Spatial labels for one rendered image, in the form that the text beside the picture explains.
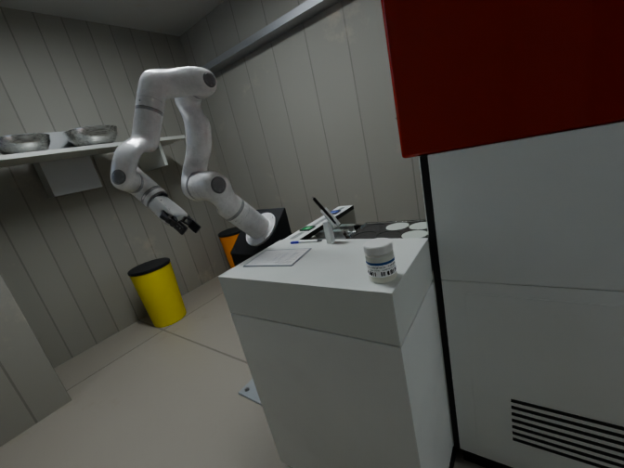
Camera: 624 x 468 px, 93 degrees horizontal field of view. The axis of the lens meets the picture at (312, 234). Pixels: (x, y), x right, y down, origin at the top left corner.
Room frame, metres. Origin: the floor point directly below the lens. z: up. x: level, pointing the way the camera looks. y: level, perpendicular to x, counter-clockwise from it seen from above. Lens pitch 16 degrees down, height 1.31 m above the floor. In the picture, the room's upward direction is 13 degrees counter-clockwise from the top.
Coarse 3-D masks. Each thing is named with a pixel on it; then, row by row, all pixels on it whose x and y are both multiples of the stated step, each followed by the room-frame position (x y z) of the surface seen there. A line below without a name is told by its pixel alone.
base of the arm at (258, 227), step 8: (248, 208) 1.34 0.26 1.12; (240, 216) 1.31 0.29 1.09; (248, 216) 1.33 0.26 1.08; (256, 216) 1.37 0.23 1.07; (264, 216) 1.43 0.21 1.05; (272, 216) 1.44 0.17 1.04; (232, 224) 1.35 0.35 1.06; (240, 224) 1.33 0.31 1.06; (248, 224) 1.34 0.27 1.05; (256, 224) 1.36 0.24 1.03; (264, 224) 1.39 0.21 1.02; (272, 224) 1.40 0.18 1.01; (248, 232) 1.37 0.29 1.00; (256, 232) 1.37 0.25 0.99; (264, 232) 1.39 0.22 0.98; (272, 232) 1.37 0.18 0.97; (248, 240) 1.43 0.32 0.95; (256, 240) 1.39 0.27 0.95; (264, 240) 1.36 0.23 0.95
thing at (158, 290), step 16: (128, 272) 2.67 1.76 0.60; (144, 272) 2.58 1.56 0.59; (160, 272) 2.64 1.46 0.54; (144, 288) 2.58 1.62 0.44; (160, 288) 2.61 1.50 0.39; (176, 288) 2.76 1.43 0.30; (144, 304) 2.63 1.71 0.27; (160, 304) 2.60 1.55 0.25; (176, 304) 2.69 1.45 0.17; (160, 320) 2.60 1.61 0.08; (176, 320) 2.65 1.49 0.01
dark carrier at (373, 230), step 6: (396, 222) 1.31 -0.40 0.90; (402, 222) 1.29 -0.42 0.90; (408, 222) 1.28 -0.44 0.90; (414, 222) 1.25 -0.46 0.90; (360, 228) 1.35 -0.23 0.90; (366, 228) 1.33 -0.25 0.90; (372, 228) 1.31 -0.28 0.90; (378, 228) 1.29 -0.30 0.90; (384, 228) 1.26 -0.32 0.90; (402, 228) 1.20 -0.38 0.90; (408, 228) 1.19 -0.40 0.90; (426, 228) 1.14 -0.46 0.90; (354, 234) 1.28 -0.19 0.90; (360, 234) 1.27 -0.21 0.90; (366, 234) 1.25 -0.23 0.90; (372, 234) 1.23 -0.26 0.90; (378, 234) 1.21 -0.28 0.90; (384, 234) 1.19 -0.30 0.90; (390, 234) 1.17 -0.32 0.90; (396, 234) 1.15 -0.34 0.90
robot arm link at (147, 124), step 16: (144, 112) 1.12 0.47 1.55; (160, 112) 1.16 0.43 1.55; (144, 128) 1.11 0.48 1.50; (160, 128) 1.16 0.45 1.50; (128, 144) 1.05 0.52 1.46; (144, 144) 1.07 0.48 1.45; (112, 160) 1.01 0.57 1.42; (128, 160) 1.01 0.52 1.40; (112, 176) 0.99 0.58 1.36; (128, 176) 0.99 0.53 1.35
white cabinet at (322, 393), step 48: (432, 288) 0.85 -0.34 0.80; (240, 336) 0.96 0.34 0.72; (288, 336) 0.81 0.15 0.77; (336, 336) 0.70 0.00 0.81; (432, 336) 0.80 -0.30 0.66; (288, 384) 0.85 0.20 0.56; (336, 384) 0.73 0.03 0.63; (384, 384) 0.63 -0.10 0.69; (432, 384) 0.75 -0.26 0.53; (288, 432) 0.90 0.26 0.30; (336, 432) 0.76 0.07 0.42; (384, 432) 0.65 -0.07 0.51; (432, 432) 0.70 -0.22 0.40
